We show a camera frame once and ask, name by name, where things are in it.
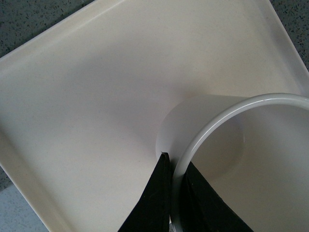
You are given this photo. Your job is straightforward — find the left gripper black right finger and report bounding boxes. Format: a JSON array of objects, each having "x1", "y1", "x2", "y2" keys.
[{"x1": 182, "y1": 163, "x2": 252, "y2": 232}]

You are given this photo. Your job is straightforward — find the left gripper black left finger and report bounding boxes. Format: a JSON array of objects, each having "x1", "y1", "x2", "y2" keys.
[{"x1": 119, "y1": 152, "x2": 171, "y2": 232}]

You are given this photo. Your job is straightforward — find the cream rectangular tray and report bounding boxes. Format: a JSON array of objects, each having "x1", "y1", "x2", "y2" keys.
[{"x1": 0, "y1": 0, "x2": 309, "y2": 232}]

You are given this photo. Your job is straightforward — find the white smiley mug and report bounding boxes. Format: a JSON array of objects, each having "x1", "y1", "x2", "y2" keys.
[{"x1": 156, "y1": 93, "x2": 309, "y2": 232}]

